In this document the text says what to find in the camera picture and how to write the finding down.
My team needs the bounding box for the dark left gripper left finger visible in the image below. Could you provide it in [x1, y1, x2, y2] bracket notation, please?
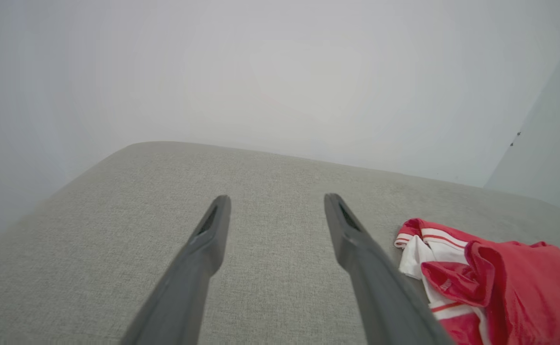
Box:
[119, 195, 232, 345]

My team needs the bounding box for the red and white jersey garment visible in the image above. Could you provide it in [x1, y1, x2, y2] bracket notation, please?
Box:
[394, 218, 560, 345]

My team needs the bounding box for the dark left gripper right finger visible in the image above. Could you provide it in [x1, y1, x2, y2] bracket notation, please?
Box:
[324, 193, 456, 345]

